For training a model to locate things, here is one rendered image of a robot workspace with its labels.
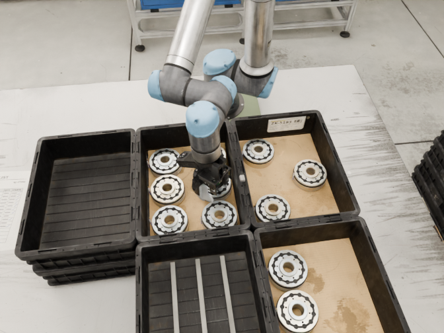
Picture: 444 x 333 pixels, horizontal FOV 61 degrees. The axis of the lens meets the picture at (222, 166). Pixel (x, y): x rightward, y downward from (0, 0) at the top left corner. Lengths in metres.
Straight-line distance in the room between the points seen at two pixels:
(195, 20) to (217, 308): 0.73
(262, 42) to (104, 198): 0.68
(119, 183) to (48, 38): 2.40
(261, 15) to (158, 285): 0.80
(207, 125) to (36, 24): 2.98
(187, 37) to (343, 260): 0.72
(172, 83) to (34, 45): 2.56
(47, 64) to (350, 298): 2.73
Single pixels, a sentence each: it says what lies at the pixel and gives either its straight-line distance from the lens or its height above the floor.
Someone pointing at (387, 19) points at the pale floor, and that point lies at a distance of 3.70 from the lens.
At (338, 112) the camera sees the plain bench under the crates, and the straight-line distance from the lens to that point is 1.63.
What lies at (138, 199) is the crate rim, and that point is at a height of 0.93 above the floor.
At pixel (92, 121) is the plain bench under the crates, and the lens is 1.61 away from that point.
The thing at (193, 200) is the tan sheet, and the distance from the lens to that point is 1.14.
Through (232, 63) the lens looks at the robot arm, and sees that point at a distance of 1.33.
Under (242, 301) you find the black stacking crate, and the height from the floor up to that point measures 0.83.
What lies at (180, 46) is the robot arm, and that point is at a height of 1.23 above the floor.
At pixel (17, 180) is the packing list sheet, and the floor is 0.70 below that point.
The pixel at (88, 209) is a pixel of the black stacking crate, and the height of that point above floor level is 0.83.
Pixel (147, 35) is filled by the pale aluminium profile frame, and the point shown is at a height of 0.13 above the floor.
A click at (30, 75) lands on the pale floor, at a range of 3.16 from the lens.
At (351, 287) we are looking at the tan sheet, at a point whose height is 0.83.
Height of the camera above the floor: 1.80
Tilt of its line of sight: 53 degrees down
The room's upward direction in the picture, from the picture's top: straight up
